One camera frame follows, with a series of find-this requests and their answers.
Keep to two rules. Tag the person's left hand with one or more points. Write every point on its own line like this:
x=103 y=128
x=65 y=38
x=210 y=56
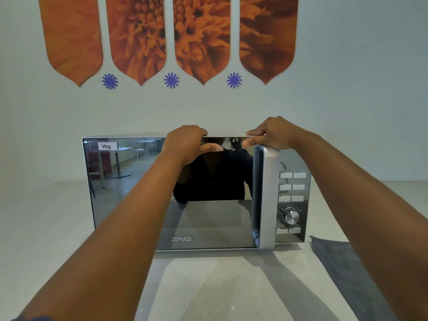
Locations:
x=180 y=143

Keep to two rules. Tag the person's right hand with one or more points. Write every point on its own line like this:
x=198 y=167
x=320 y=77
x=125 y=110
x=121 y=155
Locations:
x=277 y=133

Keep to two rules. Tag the person's left thumb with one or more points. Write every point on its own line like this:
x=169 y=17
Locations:
x=211 y=148

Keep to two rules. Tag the person's right thumb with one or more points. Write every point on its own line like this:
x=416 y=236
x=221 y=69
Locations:
x=253 y=142

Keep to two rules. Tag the silver mirrored microwave oven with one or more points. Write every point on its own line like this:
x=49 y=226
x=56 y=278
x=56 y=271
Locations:
x=207 y=223

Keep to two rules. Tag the person's left forearm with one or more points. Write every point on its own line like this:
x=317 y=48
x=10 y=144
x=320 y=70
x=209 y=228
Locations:
x=117 y=237

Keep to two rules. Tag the person's right forearm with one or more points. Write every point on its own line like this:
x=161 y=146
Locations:
x=361 y=210

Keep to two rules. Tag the grey cloth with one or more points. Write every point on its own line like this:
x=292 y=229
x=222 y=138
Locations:
x=347 y=274

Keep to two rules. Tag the blue flower wall sticker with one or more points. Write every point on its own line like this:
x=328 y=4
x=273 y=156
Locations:
x=171 y=80
x=109 y=81

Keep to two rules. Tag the orange flower wall panel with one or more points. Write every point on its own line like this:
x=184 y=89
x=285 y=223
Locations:
x=202 y=36
x=137 y=36
x=267 y=36

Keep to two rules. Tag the plain orange petal wall panel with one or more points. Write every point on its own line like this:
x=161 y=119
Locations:
x=72 y=36

